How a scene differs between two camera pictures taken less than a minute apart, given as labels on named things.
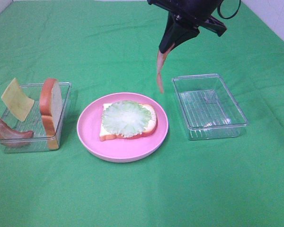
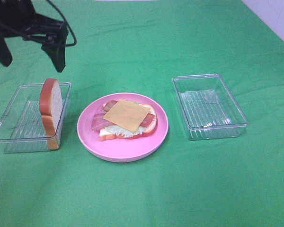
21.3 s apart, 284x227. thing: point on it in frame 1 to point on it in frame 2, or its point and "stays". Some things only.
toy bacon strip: x=161 y=58 to x=98 y=121
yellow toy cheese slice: x=14 y=99 to x=128 y=114
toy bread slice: x=51 y=107 stays
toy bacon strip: x=6 y=135 to x=147 y=121
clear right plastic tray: x=210 y=111 stays
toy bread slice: x=104 y=135 stays
